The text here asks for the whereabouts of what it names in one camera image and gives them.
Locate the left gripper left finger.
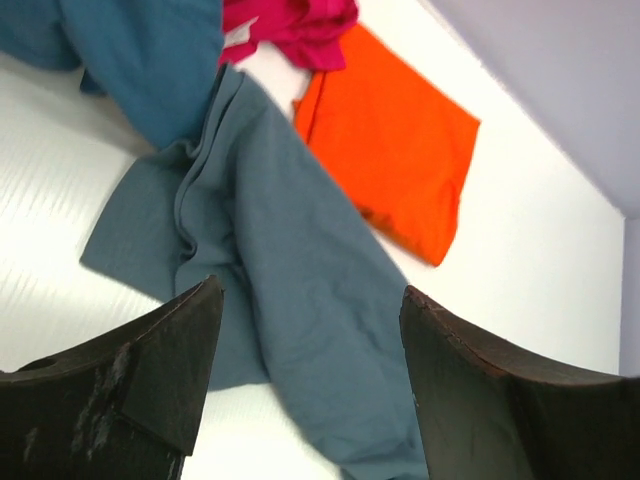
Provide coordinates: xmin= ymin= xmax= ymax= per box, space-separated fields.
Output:
xmin=1 ymin=277 xmax=224 ymax=479

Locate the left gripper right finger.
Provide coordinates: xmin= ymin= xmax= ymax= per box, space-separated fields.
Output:
xmin=400 ymin=287 xmax=639 ymax=480

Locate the grey-blue t-shirt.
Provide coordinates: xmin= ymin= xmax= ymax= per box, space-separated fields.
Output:
xmin=81 ymin=66 xmax=427 ymax=479

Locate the orange t-shirt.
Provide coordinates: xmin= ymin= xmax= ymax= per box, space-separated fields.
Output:
xmin=294 ymin=24 xmax=480 ymax=266

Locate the teal blue t-shirt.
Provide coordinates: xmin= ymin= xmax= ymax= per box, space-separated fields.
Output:
xmin=1 ymin=0 xmax=223 ymax=148

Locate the magenta t-shirt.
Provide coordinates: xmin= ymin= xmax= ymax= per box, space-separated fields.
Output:
xmin=220 ymin=0 xmax=359 ymax=71

